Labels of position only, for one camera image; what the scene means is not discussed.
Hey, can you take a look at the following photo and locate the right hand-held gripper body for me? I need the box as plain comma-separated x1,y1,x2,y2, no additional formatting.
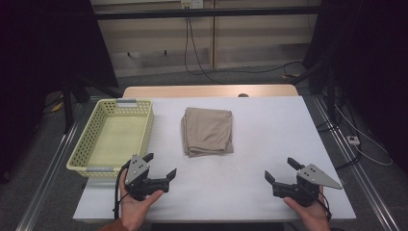
272,163,344,208

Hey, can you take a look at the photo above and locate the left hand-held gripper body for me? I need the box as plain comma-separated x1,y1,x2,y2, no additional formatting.
124,154,170,202

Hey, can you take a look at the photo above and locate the yellow plastic basket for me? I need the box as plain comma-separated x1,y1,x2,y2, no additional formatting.
65,98,155,179

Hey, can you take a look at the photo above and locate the beige cloth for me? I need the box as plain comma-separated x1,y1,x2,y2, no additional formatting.
180,107,235,158

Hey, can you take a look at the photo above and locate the person's left hand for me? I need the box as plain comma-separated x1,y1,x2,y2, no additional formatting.
118,169,165,223

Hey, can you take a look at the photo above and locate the person's right hand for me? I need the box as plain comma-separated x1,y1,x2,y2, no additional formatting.
283,189,331,231

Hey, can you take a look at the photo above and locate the white table sheet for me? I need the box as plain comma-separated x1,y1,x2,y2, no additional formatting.
72,95,357,224

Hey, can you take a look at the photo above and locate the black metal stand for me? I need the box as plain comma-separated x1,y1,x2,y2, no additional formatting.
60,74,125,135

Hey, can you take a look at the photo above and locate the black curtain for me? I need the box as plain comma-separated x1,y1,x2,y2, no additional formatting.
0,0,120,185
302,0,408,167

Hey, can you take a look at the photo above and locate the black horizontal bar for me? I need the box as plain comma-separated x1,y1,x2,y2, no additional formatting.
94,5,321,21

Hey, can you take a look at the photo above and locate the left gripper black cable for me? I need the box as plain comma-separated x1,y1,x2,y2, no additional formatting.
113,166,130,221

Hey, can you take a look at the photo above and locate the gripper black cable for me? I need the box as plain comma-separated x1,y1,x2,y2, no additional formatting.
316,191,333,222
113,166,130,221

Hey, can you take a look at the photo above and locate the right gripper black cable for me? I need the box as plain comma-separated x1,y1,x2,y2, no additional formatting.
316,191,333,222

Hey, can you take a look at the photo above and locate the black cable beside rail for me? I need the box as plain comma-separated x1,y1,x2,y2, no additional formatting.
316,95,365,171

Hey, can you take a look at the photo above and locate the metal floor rail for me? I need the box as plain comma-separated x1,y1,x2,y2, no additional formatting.
15,95,100,231
311,95,401,231

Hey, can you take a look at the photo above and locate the white cable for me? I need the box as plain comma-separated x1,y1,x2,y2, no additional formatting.
333,104,395,167

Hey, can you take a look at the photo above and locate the long black floor cable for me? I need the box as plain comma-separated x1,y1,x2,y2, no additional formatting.
187,15,303,86

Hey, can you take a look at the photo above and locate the black wall cable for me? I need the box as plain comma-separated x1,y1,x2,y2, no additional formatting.
183,15,206,77

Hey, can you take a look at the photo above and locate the white wall socket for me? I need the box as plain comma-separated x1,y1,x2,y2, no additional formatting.
180,0,205,10

